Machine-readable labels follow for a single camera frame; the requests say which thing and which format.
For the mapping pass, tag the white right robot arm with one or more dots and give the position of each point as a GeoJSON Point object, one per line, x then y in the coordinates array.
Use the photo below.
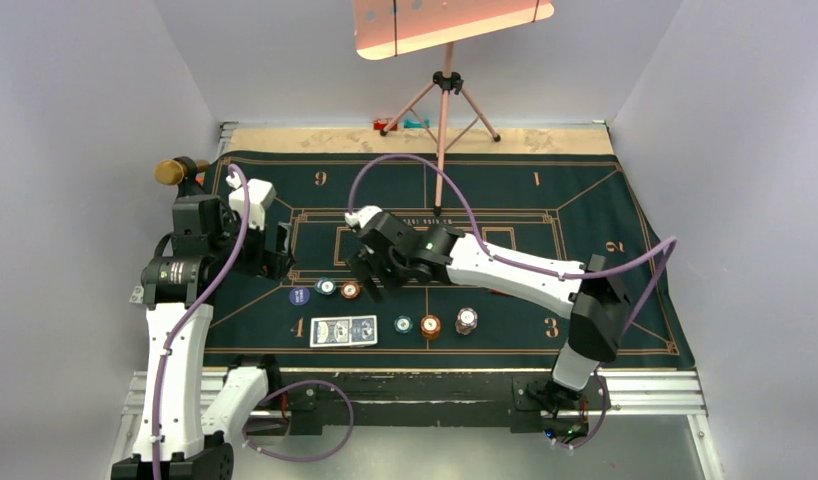
{"type": "Point", "coordinates": [596, 303]}

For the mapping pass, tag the pink music stand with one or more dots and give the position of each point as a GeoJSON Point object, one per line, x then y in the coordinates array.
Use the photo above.
{"type": "Point", "coordinates": [386, 29]}

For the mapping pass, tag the orange poker chip stack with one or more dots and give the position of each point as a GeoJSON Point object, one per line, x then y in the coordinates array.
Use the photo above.
{"type": "Point", "coordinates": [430, 326]}

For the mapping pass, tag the teal clip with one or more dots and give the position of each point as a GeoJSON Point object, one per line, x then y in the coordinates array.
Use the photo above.
{"type": "Point", "coordinates": [416, 123]}

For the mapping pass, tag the blue small blind button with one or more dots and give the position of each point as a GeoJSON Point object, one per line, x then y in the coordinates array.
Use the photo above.
{"type": "Point", "coordinates": [299, 296]}

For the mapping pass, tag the red clip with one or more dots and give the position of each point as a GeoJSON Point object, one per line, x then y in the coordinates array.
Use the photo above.
{"type": "Point", "coordinates": [382, 123]}

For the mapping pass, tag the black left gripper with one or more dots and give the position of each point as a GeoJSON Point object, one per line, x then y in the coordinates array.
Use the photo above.
{"type": "Point", "coordinates": [266, 262]}

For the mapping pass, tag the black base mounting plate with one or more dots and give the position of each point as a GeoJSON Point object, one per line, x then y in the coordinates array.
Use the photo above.
{"type": "Point", "coordinates": [518, 400]}

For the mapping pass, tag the aluminium frame rail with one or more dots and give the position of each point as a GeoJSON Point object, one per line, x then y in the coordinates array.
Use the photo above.
{"type": "Point", "coordinates": [630, 392]}

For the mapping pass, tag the blue playing card deck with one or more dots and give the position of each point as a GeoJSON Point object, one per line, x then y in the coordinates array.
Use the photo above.
{"type": "Point", "coordinates": [340, 332]}

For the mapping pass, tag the green blue poker chip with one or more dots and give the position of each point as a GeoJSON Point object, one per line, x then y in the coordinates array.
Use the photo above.
{"type": "Point", "coordinates": [403, 324]}
{"type": "Point", "coordinates": [325, 286]}

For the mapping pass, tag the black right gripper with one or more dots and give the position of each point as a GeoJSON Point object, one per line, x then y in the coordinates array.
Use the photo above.
{"type": "Point", "coordinates": [365, 263]}

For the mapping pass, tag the white blue chip stack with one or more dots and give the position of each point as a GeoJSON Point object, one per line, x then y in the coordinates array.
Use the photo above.
{"type": "Point", "coordinates": [466, 321]}

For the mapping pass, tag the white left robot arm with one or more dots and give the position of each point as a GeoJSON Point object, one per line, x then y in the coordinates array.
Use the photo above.
{"type": "Point", "coordinates": [212, 237]}

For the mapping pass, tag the gold knob black clamp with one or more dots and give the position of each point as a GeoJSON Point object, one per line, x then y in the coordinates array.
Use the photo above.
{"type": "Point", "coordinates": [184, 173]}

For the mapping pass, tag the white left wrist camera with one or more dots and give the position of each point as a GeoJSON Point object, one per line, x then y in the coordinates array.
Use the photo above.
{"type": "Point", "coordinates": [253, 195]}

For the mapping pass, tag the dark green poker mat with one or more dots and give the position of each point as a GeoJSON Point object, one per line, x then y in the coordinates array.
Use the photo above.
{"type": "Point", "coordinates": [555, 206]}

